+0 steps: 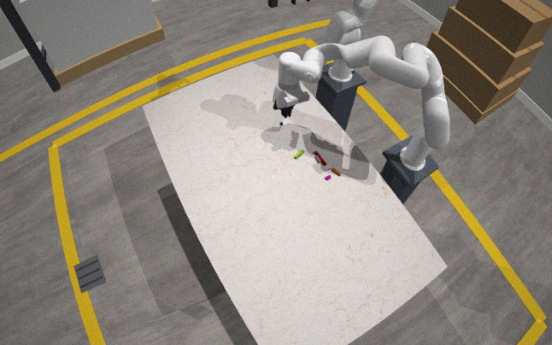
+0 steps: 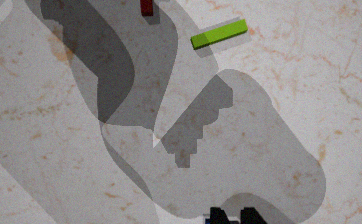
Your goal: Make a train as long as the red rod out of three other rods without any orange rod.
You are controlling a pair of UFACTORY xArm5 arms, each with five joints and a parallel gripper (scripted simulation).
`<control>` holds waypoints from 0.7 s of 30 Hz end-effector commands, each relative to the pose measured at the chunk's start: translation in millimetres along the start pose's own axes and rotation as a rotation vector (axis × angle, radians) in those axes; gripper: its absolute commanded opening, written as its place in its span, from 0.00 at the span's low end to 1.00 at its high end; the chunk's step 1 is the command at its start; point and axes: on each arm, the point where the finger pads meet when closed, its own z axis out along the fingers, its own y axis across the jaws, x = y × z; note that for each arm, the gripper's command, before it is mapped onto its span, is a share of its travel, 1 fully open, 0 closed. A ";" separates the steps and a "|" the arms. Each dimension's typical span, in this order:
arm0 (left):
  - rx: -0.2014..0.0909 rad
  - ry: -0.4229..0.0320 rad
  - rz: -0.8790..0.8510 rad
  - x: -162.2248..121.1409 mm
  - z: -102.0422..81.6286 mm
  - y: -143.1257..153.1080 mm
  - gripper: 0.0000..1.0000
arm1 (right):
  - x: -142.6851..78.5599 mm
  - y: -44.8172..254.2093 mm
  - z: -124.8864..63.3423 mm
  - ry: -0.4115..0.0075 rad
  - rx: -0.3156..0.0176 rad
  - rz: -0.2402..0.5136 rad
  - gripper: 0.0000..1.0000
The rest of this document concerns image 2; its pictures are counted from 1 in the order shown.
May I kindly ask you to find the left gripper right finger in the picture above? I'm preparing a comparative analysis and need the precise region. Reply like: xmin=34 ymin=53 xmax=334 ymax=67
xmin=240 ymin=207 xmax=267 ymax=224

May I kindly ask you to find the lime green rod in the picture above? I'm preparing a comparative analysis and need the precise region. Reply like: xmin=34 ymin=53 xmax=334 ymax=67
xmin=190 ymin=19 xmax=248 ymax=50

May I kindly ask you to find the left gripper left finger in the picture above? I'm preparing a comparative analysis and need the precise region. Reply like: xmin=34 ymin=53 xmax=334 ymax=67
xmin=210 ymin=207 xmax=231 ymax=224

